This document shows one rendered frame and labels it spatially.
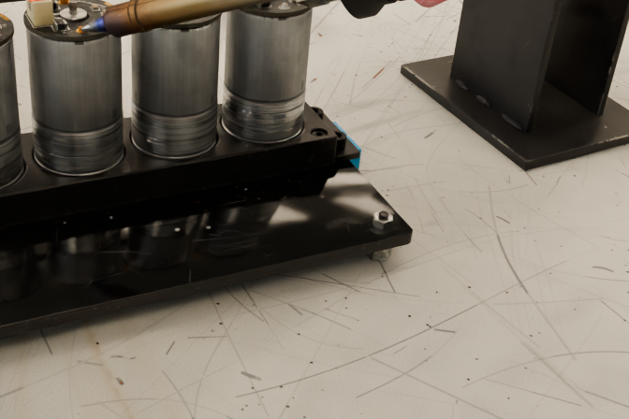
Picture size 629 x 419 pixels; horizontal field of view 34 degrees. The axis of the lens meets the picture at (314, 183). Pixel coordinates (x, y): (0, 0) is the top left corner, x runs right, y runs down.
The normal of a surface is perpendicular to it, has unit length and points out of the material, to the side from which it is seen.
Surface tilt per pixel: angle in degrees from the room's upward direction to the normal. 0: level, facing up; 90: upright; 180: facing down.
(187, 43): 90
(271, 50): 90
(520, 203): 0
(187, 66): 90
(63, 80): 90
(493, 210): 0
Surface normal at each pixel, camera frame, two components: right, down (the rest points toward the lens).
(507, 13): -0.86, 0.21
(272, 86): 0.23, 0.55
